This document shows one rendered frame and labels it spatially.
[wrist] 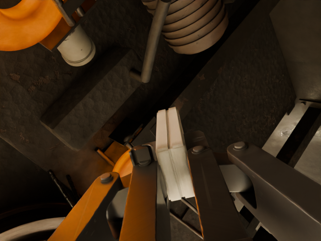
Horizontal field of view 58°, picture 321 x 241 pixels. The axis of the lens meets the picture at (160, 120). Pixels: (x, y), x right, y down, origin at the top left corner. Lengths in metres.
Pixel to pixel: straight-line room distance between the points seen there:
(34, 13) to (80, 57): 0.12
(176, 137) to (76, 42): 0.37
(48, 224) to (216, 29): 0.50
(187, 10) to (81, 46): 0.19
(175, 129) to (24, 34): 0.31
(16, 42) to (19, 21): 0.03
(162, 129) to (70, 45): 0.35
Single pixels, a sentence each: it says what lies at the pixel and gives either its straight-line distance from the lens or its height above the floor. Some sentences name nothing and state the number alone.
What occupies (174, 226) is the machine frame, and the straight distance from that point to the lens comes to 1.03.
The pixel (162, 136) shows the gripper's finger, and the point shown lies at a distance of 0.16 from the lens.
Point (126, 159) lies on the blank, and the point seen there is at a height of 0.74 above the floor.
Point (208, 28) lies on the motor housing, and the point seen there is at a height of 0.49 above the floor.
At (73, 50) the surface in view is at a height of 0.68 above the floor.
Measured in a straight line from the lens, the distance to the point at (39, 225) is 0.66.
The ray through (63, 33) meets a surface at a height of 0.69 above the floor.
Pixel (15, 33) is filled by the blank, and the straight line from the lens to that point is 0.43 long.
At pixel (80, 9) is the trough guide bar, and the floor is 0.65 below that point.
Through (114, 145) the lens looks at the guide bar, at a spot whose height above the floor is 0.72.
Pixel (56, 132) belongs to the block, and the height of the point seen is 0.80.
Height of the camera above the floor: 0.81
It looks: 16 degrees down
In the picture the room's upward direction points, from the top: 140 degrees counter-clockwise
